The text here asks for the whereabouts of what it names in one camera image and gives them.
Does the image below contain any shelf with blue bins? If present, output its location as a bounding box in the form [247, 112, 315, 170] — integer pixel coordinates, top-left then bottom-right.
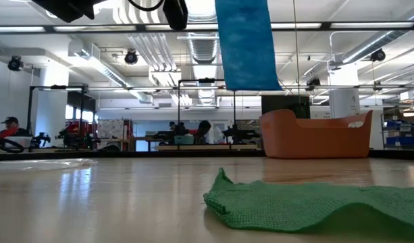
[381, 113, 414, 150]

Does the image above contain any clear plastic zip bag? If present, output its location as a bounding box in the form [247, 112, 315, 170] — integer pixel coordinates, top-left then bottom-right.
[0, 157, 99, 171]

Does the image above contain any white round column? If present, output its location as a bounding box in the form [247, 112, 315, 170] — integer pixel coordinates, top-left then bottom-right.
[329, 63, 361, 119]

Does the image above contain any black monitor screen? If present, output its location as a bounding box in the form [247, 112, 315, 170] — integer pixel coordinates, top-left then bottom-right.
[260, 94, 311, 119]

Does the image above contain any black overhead frame bar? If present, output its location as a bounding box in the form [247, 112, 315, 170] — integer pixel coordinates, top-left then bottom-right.
[0, 20, 414, 33]

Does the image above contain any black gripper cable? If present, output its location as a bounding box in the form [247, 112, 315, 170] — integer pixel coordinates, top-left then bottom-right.
[127, 0, 165, 13]

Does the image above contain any black table edge rail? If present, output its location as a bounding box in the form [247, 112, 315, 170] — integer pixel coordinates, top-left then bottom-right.
[0, 149, 414, 162]

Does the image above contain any black cable loop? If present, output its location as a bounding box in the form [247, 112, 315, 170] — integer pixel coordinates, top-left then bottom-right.
[0, 134, 25, 155]

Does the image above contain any thin hanging cable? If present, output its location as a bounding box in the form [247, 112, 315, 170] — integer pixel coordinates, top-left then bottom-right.
[292, 0, 301, 102]

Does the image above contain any teal plastic bin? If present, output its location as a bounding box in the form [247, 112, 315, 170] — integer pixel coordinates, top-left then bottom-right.
[174, 134, 195, 146]

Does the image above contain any black hanging ceiling reel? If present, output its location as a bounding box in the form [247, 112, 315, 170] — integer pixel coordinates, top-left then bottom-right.
[370, 48, 386, 63]
[306, 77, 321, 92]
[124, 49, 139, 65]
[7, 55, 24, 72]

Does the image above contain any orange plastic tub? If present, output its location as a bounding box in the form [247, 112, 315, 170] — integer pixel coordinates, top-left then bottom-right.
[259, 109, 374, 159]

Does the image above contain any white patterned board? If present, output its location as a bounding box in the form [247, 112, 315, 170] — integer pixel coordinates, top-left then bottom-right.
[97, 118, 125, 141]

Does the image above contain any red tool cart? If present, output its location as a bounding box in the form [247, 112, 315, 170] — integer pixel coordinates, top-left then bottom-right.
[63, 119, 97, 150]

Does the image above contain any blue elastic bandage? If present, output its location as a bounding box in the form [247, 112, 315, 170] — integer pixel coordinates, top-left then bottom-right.
[215, 0, 283, 91]

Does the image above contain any green knit bandage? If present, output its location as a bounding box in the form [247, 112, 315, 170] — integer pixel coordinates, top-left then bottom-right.
[203, 167, 414, 237]

